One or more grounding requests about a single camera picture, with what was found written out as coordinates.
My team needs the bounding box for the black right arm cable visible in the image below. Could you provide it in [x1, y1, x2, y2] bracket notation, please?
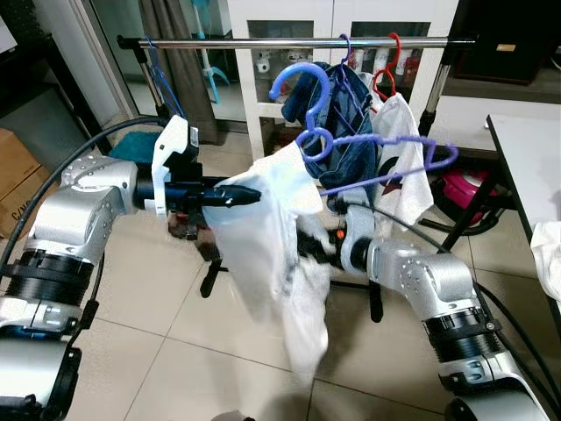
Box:
[359, 202, 561, 413]

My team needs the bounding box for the glass sliding door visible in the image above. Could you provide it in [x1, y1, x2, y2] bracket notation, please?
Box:
[35, 0, 233, 146]

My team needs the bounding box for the teal plastic stand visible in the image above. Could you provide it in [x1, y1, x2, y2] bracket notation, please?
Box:
[197, 0, 231, 106]

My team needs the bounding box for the grey flat panel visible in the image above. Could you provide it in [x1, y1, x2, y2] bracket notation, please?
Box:
[0, 83, 93, 146]

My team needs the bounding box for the red plastic hanger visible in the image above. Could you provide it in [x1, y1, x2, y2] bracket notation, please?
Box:
[370, 32, 404, 99]

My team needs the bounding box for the white glass-door cabinet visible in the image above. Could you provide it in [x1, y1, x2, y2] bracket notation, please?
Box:
[226, 0, 461, 163]

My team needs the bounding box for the small printed cardboard box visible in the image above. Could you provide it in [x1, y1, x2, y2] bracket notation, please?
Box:
[0, 167, 45, 238]

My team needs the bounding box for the white printed shirt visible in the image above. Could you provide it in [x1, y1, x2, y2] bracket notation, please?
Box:
[373, 92, 437, 238]

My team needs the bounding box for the teal floor mat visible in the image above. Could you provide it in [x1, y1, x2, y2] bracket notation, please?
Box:
[107, 132, 163, 166]

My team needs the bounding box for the blue denim garment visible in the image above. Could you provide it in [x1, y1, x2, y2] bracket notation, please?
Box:
[280, 61, 380, 189]

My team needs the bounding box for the pink bag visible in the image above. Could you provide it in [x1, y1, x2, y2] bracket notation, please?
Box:
[438, 168, 492, 233]

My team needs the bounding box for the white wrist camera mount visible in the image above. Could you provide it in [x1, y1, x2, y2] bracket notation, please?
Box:
[151, 114, 201, 218]
[337, 203, 380, 275]

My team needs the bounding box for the plain white shirt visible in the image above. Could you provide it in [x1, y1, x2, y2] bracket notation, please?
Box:
[203, 140, 334, 387]

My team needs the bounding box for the black side table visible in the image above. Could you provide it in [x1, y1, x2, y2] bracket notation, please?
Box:
[0, 48, 115, 150]

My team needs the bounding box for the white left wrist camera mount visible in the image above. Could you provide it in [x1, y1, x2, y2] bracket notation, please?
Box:
[151, 114, 201, 218]

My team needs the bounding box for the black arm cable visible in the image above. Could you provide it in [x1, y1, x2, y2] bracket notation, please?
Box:
[359, 202, 561, 413]
[0, 114, 169, 347]

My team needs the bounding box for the purple plastic hanger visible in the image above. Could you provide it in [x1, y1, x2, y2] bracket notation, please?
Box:
[337, 33, 373, 106]
[267, 61, 461, 198]

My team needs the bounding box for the black television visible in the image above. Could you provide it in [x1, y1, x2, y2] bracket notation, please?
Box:
[451, 0, 561, 84]

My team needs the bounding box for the metal clothes rack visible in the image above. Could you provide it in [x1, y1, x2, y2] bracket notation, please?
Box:
[117, 33, 481, 324]

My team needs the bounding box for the white low sideboard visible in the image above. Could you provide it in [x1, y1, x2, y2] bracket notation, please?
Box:
[434, 68, 561, 154]

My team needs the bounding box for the grey curtain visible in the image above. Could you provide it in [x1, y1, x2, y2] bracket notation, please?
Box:
[140, 0, 218, 146]

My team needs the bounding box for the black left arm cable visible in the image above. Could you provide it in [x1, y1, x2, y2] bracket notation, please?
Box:
[0, 114, 169, 347]

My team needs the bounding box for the blue wire hanger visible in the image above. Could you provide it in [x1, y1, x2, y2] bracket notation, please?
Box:
[140, 37, 189, 119]

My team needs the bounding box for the white board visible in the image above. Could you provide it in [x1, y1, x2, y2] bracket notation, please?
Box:
[0, 13, 18, 55]

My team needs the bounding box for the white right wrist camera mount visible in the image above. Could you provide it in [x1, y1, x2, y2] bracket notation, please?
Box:
[337, 203, 380, 275]

